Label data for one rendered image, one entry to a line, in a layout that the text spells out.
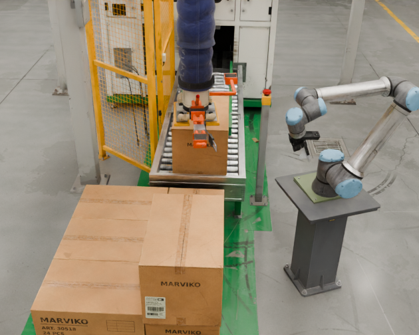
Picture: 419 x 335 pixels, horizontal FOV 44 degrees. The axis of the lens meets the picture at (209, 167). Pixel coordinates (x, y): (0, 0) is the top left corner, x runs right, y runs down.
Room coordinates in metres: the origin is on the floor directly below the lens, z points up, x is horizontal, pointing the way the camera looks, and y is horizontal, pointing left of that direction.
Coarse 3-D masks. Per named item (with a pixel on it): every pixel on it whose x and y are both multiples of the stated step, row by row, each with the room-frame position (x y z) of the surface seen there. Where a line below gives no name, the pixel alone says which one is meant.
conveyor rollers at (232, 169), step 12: (216, 72) 5.33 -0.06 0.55; (228, 72) 5.34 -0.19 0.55; (216, 84) 5.05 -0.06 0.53; (228, 84) 5.05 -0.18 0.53; (168, 132) 3.91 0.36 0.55; (168, 144) 3.72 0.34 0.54; (228, 144) 3.72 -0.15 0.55; (168, 156) 3.53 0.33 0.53; (228, 156) 3.53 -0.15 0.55; (168, 168) 3.35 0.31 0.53; (228, 168) 3.35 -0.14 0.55
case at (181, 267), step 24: (168, 216) 2.20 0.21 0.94; (192, 216) 2.20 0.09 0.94; (216, 216) 2.21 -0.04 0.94; (144, 240) 2.00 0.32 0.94; (168, 240) 2.00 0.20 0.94; (192, 240) 2.01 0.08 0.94; (216, 240) 2.01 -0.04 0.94; (144, 264) 1.82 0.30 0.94; (168, 264) 1.83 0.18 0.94; (192, 264) 1.83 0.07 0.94; (216, 264) 1.83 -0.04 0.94; (144, 288) 1.82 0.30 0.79; (168, 288) 1.81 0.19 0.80; (192, 288) 1.81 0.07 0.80; (216, 288) 1.81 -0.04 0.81; (144, 312) 1.82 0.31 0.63; (168, 312) 1.81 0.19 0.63; (192, 312) 1.81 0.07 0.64; (216, 312) 1.81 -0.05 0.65
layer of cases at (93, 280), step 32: (96, 192) 2.99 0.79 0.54; (128, 192) 3.00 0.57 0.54; (160, 192) 3.01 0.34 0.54; (192, 192) 3.02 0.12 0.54; (96, 224) 2.63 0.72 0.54; (128, 224) 2.64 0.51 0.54; (64, 256) 2.32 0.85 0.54; (96, 256) 2.33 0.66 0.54; (128, 256) 2.33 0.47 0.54; (64, 288) 2.06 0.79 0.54; (96, 288) 2.06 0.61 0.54; (128, 288) 2.06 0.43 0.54; (64, 320) 1.89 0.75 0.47; (96, 320) 1.89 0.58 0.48; (128, 320) 1.88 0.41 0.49
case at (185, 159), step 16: (224, 96) 3.78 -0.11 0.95; (224, 112) 3.48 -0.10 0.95; (176, 128) 3.21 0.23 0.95; (192, 128) 3.21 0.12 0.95; (208, 128) 3.22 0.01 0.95; (224, 128) 3.22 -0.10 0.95; (176, 144) 3.20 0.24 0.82; (192, 144) 3.20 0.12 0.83; (208, 144) 3.20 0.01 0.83; (224, 144) 3.19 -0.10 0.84; (176, 160) 3.20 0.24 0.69; (192, 160) 3.20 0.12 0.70; (208, 160) 3.20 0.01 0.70; (224, 160) 3.19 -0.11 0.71
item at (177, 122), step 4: (176, 104) 3.20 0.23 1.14; (180, 104) 3.15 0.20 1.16; (176, 108) 3.13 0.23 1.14; (176, 112) 3.07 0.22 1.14; (180, 112) 3.02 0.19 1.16; (184, 112) 3.08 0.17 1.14; (188, 112) 3.09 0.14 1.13; (176, 116) 3.01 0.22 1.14; (176, 120) 2.96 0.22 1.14; (184, 120) 2.96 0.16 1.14; (188, 120) 2.97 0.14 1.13; (176, 124) 2.92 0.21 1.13; (180, 124) 2.92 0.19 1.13; (184, 124) 2.92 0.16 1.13; (188, 124) 2.93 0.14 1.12
